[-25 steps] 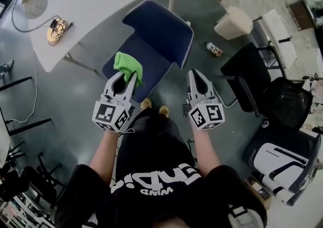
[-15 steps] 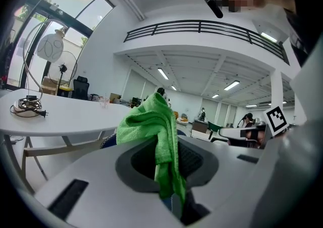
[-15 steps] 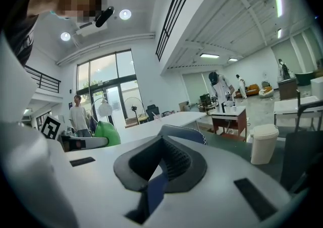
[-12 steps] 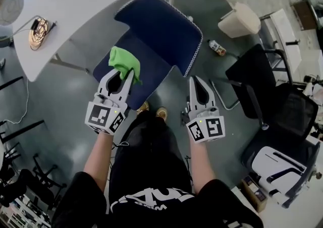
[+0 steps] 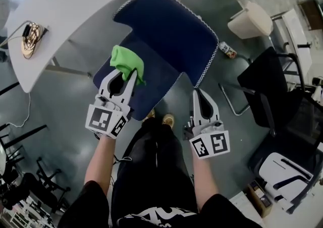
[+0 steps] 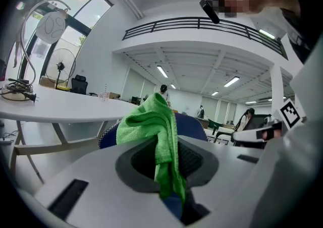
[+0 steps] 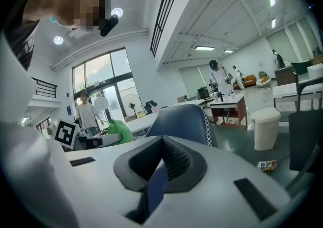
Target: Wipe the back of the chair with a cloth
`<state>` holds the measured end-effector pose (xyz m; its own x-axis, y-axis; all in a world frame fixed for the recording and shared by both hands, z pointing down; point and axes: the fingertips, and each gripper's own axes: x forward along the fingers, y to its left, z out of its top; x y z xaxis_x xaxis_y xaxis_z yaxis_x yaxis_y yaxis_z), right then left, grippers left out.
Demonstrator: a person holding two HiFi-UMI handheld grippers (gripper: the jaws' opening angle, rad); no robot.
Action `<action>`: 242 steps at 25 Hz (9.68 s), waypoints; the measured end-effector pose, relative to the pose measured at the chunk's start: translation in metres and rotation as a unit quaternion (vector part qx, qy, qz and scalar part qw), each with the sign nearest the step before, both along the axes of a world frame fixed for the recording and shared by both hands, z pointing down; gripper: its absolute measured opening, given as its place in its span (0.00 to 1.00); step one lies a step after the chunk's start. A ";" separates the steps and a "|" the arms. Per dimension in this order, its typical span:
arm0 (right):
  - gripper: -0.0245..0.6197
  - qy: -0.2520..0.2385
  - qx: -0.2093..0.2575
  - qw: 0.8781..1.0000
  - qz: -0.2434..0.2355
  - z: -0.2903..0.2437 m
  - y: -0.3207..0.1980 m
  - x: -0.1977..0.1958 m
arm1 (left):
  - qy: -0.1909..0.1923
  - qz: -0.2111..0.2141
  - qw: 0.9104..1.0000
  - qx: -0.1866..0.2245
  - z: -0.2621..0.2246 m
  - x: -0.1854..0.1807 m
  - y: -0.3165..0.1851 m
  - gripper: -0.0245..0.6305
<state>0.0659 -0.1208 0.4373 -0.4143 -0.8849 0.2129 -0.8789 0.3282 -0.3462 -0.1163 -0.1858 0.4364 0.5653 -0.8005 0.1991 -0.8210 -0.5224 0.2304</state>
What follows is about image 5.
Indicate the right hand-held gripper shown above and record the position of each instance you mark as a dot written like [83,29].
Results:
[209,143]

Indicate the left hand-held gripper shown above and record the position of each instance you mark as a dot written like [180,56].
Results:
[101,121]

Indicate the green microfibre cloth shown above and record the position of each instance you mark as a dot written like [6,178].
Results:
[126,60]

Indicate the blue upholstered chair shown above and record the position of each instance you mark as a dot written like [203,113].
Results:
[166,27]

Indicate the person's right forearm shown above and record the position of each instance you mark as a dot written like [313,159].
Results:
[204,181]

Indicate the person's left forearm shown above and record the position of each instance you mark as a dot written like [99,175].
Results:
[101,161]

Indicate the black office chair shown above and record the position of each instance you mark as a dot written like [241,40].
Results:
[43,186]

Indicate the person's right tan shoe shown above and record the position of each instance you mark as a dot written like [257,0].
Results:
[168,120]

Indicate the person's tan shoe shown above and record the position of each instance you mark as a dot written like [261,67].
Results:
[151,114]
[168,120]

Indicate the person's left tan shoe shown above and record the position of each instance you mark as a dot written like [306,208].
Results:
[151,114]

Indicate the person's black trousers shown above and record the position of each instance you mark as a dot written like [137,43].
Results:
[151,171]

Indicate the white curved table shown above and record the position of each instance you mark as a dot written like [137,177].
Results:
[75,7]

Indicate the white plastic device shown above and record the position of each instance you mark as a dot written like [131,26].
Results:
[282,169]

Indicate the open cardboard box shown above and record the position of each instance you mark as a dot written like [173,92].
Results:
[260,196]

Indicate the white paper sheet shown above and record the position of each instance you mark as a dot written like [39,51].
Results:
[242,206]

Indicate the beige trash bin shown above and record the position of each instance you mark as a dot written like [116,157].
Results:
[252,20]

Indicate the grey table with black legs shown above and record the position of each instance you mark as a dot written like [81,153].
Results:
[20,131]

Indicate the white narrow desk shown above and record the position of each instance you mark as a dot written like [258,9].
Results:
[295,35]

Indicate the person's black printed t-shirt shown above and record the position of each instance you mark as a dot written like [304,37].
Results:
[83,209]

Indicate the brown flat board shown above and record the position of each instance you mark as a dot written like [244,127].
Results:
[311,13]

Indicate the black chair with metal frame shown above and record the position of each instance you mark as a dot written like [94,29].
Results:
[262,75]

